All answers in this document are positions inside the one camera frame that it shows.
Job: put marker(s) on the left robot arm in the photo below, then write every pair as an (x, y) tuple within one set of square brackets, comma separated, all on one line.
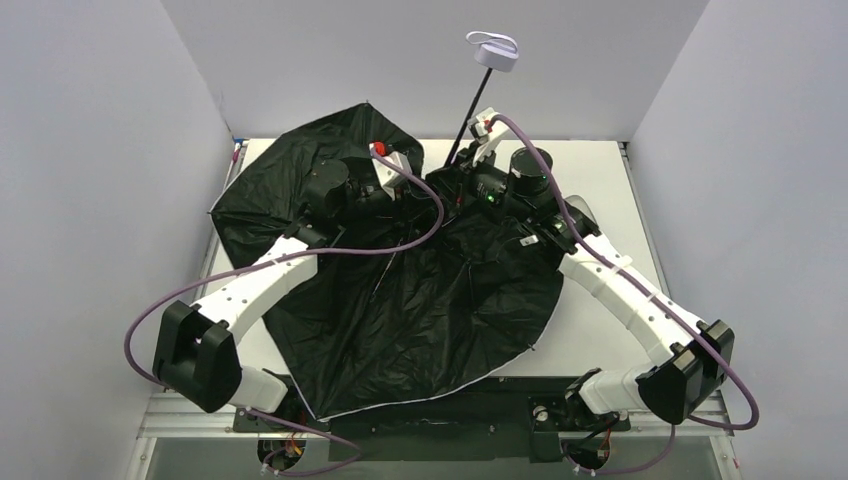
[(196, 351)]

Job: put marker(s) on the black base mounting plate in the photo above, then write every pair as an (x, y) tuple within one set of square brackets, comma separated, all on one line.
[(499, 417)]

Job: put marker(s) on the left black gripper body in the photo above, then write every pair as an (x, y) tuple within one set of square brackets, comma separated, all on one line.
[(403, 201)]

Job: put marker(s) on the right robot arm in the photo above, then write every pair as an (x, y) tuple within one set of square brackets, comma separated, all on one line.
[(688, 358)]

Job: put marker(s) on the lavender umbrella case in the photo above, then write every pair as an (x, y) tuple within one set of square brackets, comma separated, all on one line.
[(578, 203)]

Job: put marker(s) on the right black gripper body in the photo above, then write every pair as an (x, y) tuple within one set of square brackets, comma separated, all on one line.
[(454, 183)]

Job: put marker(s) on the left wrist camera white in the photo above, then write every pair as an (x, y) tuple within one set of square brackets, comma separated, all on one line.
[(392, 168)]

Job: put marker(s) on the lavender folding umbrella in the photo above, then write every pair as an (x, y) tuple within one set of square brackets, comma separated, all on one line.
[(408, 311)]

